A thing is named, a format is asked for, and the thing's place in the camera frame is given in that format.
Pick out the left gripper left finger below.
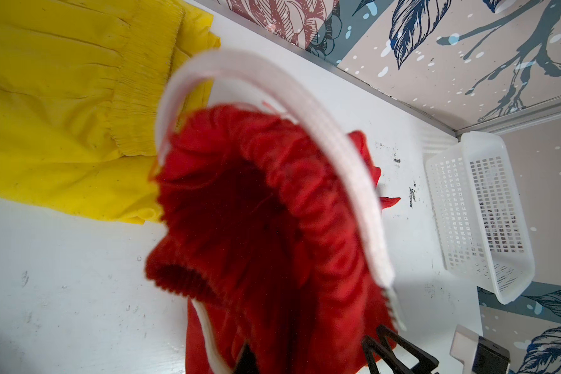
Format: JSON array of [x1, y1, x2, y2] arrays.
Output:
[[233, 343, 260, 374]]

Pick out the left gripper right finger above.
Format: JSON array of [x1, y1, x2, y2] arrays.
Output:
[[361, 324, 440, 374]]

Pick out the red shorts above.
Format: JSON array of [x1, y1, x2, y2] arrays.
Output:
[[146, 50, 395, 373]]

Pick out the white plastic basket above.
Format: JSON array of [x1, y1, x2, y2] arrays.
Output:
[[425, 132, 535, 305]]

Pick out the yellow shorts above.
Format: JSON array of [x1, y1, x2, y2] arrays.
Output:
[[0, 1, 221, 224]]

